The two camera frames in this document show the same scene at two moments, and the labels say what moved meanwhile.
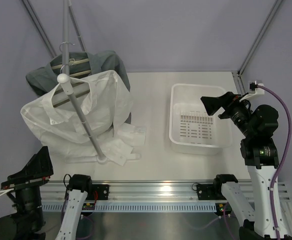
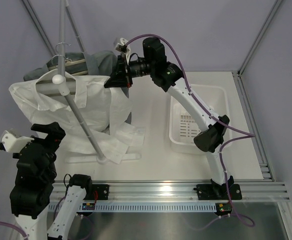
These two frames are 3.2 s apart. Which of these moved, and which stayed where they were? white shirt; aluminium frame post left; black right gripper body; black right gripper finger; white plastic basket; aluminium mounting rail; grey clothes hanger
Moved: white shirt; grey clothes hanger; black right gripper body; black right gripper finger
Stayed: aluminium frame post left; aluminium mounting rail; white plastic basket
